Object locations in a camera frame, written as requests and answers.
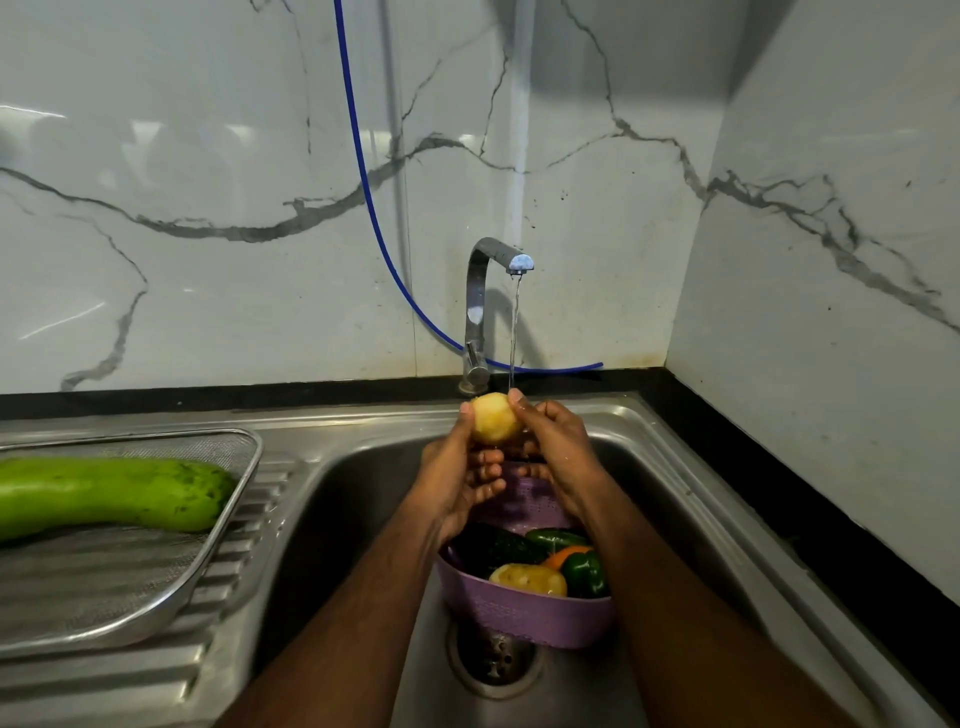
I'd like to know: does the person's right hand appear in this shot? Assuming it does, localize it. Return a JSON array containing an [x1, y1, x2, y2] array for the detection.
[[507, 387, 611, 524]]

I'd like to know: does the person's left hand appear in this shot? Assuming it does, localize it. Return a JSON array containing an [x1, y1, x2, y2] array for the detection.
[[408, 401, 509, 543]]

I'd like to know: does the yellow potato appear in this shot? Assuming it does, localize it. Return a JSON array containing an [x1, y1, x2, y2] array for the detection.
[[470, 391, 525, 447], [488, 563, 569, 600]]

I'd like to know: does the person's left forearm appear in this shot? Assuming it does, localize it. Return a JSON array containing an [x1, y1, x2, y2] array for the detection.
[[216, 501, 453, 728]]

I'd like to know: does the person's right forearm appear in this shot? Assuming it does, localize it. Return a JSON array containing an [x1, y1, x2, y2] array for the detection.
[[576, 480, 864, 728]]

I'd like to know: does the steel kitchen faucet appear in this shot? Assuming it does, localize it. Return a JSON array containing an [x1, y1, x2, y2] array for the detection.
[[458, 237, 536, 398]]

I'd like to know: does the dark green cucumber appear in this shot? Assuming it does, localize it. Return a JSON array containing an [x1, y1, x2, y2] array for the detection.
[[452, 523, 550, 580], [524, 528, 591, 555]]

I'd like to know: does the stainless steel sink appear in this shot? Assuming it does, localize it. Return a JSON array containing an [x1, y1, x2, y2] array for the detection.
[[0, 393, 955, 728]]

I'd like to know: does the orange carrot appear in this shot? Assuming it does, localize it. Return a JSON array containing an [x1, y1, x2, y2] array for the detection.
[[540, 544, 594, 573]]

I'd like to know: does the green capsicum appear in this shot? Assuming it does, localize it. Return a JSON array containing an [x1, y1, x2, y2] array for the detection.
[[560, 550, 611, 600]]

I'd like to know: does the purple plastic colander basket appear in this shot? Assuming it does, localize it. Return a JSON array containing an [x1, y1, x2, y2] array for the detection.
[[436, 463, 618, 651]]

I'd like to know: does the steel sink drain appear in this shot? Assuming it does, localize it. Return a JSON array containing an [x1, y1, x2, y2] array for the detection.
[[447, 618, 547, 701]]

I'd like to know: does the green bottle gourd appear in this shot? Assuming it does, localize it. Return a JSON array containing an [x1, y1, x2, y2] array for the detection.
[[0, 456, 238, 544]]

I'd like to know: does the steel mesh strainer tray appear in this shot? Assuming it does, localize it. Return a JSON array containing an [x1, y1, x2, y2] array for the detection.
[[0, 428, 264, 662]]

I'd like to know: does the blue water hose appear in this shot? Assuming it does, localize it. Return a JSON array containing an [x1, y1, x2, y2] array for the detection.
[[333, 0, 606, 375]]

